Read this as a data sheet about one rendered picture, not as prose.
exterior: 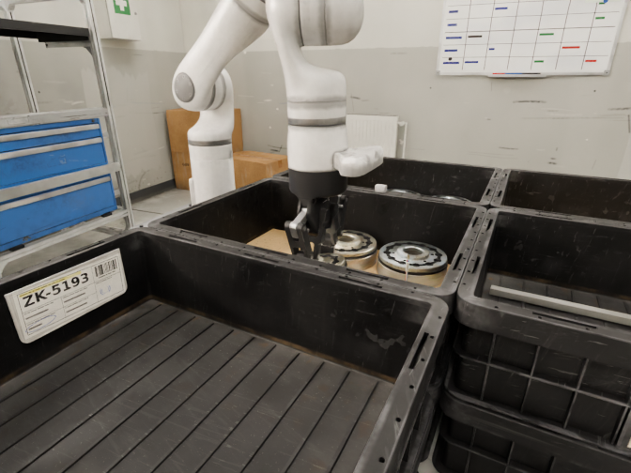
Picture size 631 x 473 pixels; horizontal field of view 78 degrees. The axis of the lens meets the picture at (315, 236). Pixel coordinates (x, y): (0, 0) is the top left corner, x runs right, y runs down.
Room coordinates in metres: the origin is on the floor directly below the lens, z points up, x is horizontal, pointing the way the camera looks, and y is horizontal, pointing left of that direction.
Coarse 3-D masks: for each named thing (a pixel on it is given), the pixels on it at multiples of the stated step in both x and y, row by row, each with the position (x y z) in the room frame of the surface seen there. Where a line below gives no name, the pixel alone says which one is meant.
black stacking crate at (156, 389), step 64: (128, 256) 0.45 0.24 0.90; (192, 256) 0.42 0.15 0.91; (0, 320) 0.32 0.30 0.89; (128, 320) 0.41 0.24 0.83; (192, 320) 0.41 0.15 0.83; (256, 320) 0.38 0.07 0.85; (320, 320) 0.34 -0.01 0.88; (384, 320) 0.31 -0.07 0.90; (0, 384) 0.30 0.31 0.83; (64, 384) 0.30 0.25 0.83; (128, 384) 0.30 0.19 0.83; (192, 384) 0.30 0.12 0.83; (256, 384) 0.30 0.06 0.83; (320, 384) 0.30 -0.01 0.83; (384, 384) 0.30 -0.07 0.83; (0, 448) 0.23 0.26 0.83; (64, 448) 0.23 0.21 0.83; (128, 448) 0.23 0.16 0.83; (192, 448) 0.23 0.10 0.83; (256, 448) 0.23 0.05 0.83; (320, 448) 0.23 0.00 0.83
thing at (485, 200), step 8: (392, 160) 0.93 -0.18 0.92; (400, 160) 0.92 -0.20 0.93; (408, 160) 0.91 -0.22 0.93; (416, 160) 0.90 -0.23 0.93; (424, 160) 0.90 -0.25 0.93; (472, 168) 0.84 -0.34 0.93; (480, 168) 0.84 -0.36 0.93; (488, 168) 0.83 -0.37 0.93; (496, 168) 0.82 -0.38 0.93; (272, 176) 0.75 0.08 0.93; (280, 176) 0.75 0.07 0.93; (496, 176) 0.75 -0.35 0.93; (488, 184) 0.69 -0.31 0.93; (496, 184) 0.69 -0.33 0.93; (392, 192) 0.64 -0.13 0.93; (400, 192) 0.64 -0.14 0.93; (488, 192) 0.68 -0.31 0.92; (448, 200) 0.59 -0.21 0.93; (456, 200) 0.59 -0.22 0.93; (488, 200) 0.59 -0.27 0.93; (488, 208) 0.58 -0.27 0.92
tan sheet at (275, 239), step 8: (272, 232) 0.71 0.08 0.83; (280, 232) 0.71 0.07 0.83; (256, 240) 0.67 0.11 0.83; (264, 240) 0.67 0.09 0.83; (272, 240) 0.67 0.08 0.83; (280, 240) 0.67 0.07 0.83; (272, 248) 0.63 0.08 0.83; (280, 248) 0.63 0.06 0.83; (288, 248) 0.63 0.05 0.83; (312, 248) 0.63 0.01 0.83; (376, 264) 0.57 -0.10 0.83; (448, 264) 0.57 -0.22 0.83; (376, 272) 0.54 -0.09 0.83
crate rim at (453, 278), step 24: (240, 192) 0.65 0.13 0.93; (360, 192) 0.65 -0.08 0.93; (384, 192) 0.64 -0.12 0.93; (168, 216) 0.52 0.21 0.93; (480, 216) 0.52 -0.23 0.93; (216, 240) 0.43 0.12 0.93; (312, 264) 0.37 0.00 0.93; (408, 288) 0.32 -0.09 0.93; (432, 288) 0.32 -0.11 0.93; (456, 288) 0.32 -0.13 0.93
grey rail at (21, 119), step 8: (40, 112) 2.14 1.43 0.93; (48, 112) 2.14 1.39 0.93; (56, 112) 2.14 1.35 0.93; (64, 112) 2.16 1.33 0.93; (72, 112) 2.20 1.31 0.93; (80, 112) 2.25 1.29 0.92; (88, 112) 2.29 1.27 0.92; (96, 112) 2.34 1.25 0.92; (104, 112) 2.39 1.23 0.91; (0, 120) 1.86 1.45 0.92; (8, 120) 1.90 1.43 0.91; (16, 120) 1.93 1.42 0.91; (24, 120) 1.96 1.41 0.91; (32, 120) 2.00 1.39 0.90; (40, 120) 2.04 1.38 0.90; (48, 120) 2.07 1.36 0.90; (56, 120) 2.11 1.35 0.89; (64, 120) 2.15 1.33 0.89
